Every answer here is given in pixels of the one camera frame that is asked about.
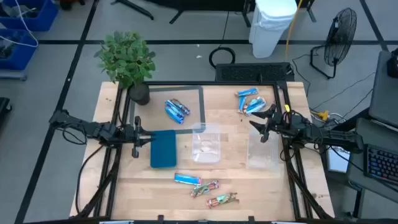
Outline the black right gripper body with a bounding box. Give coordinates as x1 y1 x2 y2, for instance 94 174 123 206
260 104 295 144

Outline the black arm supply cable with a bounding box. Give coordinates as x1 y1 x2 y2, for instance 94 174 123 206
74 144 105 215

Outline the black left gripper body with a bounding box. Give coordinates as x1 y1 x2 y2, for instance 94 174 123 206
123 115 144 159

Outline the mesh mat with grey border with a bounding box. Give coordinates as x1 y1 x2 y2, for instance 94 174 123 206
129 85 206 135

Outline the black stand leg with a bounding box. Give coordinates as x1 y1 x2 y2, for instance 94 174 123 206
110 0 155 21

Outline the clear plastic bin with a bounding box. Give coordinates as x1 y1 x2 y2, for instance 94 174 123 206
192 122 222 164
246 126 280 170

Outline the blue container lid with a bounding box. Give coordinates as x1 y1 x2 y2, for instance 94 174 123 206
150 129 178 169

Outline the black partition screen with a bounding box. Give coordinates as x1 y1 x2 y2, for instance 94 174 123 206
146 0 317 27

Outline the black backlit keyboard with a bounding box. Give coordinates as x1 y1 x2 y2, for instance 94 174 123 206
363 144 398 187

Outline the yellow cable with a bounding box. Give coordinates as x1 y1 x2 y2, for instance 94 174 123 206
284 0 304 62

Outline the grey desk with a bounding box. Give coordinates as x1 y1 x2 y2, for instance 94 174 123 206
368 49 398 128
346 117 398 205

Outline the white printed sign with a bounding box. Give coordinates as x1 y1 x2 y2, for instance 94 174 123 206
326 146 351 174

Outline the green leafy plant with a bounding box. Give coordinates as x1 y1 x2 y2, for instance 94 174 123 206
94 30 157 90

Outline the blue storage crate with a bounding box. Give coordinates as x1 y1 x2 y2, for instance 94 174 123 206
0 28 39 71
0 0 59 32

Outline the black floor fan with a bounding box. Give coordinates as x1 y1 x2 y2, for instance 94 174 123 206
309 7 358 80

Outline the white trash bin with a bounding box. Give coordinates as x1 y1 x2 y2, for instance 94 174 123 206
248 0 299 59

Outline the black coiled cable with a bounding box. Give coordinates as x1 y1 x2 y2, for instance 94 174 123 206
208 46 236 69

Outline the red green granola bar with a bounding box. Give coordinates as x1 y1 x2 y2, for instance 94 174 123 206
190 180 220 198
206 192 239 210

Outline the black equipment piece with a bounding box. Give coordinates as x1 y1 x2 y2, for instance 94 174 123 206
0 97 13 123

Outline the black plant pot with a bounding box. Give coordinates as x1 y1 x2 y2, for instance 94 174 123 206
127 81 151 106

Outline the black metal rig frame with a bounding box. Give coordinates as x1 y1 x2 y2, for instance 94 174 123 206
70 80 336 222

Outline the black desk device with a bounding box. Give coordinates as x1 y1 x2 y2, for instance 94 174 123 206
386 47 398 79

